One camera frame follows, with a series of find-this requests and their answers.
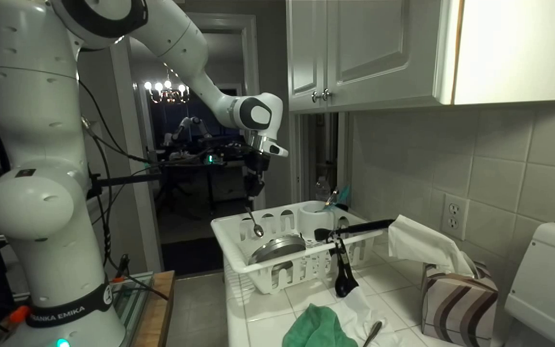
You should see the green cloth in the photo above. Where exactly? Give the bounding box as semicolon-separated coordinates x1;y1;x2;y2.
279;302;360;347

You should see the white kitchen door frame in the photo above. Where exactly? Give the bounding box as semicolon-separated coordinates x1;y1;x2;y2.
105;9;267;273

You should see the wooden table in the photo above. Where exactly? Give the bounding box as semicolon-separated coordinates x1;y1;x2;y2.
129;267;179;347

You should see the white plastic dish rack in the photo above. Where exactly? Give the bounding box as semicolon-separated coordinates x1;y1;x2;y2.
208;198;393;323

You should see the white wall outlet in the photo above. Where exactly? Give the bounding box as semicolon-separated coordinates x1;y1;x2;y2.
439;192;470;242

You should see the white gas stove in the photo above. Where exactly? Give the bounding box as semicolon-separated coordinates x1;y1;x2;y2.
502;219;555;347

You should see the metal spoon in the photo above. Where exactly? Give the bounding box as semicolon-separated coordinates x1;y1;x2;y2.
360;319;385;347
321;186;342;211
244;204;267;238

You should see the white towel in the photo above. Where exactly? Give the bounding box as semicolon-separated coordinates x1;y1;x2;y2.
387;213;477;279

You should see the orange clamp handle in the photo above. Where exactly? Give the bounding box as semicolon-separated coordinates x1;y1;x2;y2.
0;302;32;337

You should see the white dish cloth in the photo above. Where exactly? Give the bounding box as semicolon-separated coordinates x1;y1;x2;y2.
327;292;389;347

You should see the white wall cabinet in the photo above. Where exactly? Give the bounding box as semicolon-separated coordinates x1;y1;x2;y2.
283;0;555;117

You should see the clear glass jar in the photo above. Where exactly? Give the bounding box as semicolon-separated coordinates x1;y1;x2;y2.
310;177;331;198

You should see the dark cluttered dining table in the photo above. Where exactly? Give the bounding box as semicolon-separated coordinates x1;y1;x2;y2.
150;113;254;217

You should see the black ladle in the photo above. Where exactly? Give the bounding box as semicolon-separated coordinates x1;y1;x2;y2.
327;231;362;298

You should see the glass pot lid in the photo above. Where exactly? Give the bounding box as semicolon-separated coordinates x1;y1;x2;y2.
246;231;310;267

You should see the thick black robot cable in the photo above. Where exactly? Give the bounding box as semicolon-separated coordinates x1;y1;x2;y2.
78;78;171;304

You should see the black horizontal clamp rod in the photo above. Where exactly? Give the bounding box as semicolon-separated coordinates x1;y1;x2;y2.
86;167;165;198

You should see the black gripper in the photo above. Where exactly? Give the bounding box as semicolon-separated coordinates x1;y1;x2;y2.
242;157;271;209

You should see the black long-handled utensil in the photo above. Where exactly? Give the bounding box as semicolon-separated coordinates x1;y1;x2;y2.
312;215;398;244

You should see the teal slotted spatula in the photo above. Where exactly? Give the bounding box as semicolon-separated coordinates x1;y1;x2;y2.
333;182;352;209

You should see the aluminium base frame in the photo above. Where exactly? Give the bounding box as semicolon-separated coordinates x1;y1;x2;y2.
109;271;157;342

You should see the lit chandelier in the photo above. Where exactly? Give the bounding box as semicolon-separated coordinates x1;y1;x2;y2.
140;76;192;105

